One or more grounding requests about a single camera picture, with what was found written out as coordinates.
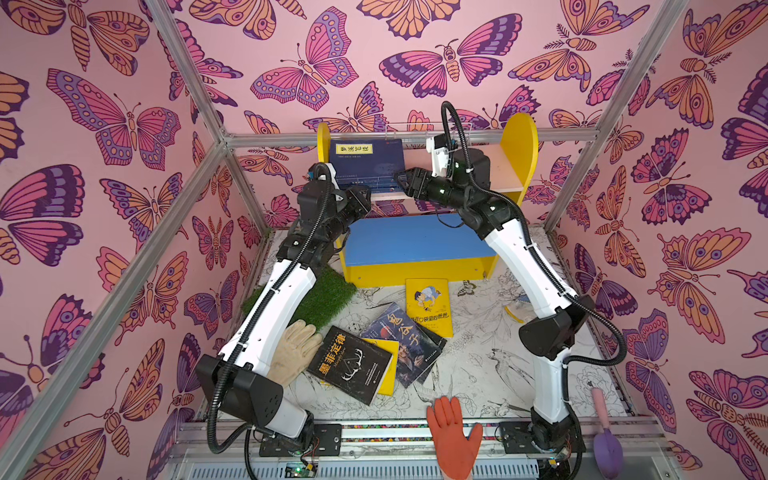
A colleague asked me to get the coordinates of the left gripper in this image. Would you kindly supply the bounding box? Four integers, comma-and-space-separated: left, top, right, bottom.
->
317, 184, 368, 249

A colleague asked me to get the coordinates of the yellow cartoon cover book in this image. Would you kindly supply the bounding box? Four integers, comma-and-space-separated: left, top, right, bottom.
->
405, 278, 454, 338

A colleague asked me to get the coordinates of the dark purple cover book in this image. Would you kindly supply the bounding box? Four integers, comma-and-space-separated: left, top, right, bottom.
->
362, 303, 447, 388

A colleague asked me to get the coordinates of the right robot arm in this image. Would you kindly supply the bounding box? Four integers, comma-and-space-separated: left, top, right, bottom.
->
395, 134, 628, 440

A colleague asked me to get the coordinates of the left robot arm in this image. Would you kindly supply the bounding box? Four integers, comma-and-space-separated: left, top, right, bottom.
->
195, 163, 371, 454

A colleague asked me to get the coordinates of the yellow pink blue bookshelf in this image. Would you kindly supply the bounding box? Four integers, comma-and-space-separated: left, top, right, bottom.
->
340, 113, 539, 288

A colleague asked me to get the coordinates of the green artificial grass mat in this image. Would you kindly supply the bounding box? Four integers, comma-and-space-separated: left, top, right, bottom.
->
242, 265, 358, 330

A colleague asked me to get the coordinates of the beige cloth glove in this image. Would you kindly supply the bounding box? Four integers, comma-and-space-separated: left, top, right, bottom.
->
267, 320, 323, 387

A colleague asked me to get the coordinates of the black book yellow title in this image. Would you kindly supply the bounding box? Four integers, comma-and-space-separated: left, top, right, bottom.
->
307, 326, 393, 405

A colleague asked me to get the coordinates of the thin yellow book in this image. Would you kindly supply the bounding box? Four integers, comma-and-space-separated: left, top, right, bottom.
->
367, 339, 399, 396

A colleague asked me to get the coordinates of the green circuit board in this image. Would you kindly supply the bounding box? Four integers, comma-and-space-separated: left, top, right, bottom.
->
284, 462, 317, 479

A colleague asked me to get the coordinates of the red rubber glove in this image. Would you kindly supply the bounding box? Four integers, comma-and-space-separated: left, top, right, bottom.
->
426, 396, 483, 480

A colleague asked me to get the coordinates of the purple plastic scoop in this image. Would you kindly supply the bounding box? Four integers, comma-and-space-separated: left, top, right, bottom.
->
591, 387, 623, 480

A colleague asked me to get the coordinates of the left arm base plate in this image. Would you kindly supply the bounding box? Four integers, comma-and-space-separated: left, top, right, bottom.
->
259, 423, 343, 458

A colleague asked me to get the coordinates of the aluminium rail base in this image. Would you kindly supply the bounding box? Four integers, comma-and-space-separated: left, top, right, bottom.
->
160, 418, 685, 479

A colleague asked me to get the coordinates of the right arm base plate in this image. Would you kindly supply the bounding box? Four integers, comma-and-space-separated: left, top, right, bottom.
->
495, 418, 586, 458

